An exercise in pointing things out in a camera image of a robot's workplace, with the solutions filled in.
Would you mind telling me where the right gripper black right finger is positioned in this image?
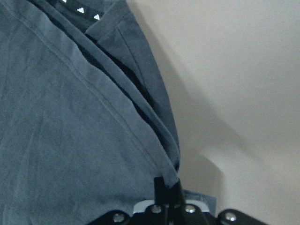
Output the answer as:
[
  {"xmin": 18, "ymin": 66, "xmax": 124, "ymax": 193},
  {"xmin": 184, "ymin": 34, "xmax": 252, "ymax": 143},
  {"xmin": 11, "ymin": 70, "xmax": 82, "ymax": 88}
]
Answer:
[{"xmin": 170, "ymin": 179, "xmax": 186, "ymax": 209}]

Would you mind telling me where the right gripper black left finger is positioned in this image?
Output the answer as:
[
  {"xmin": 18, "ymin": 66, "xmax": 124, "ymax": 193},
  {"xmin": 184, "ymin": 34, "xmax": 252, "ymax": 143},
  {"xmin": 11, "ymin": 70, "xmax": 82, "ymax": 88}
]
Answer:
[{"xmin": 154, "ymin": 177, "xmax": 170, "ymax": 206}]

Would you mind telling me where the black printed t-shirt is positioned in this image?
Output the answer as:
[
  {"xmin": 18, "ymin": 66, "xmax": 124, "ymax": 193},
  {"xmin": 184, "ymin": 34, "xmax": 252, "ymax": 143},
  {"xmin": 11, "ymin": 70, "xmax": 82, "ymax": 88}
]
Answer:
[{"xmin": 0, "ymin": 0, "xmax": 218, "ymax": 225}]

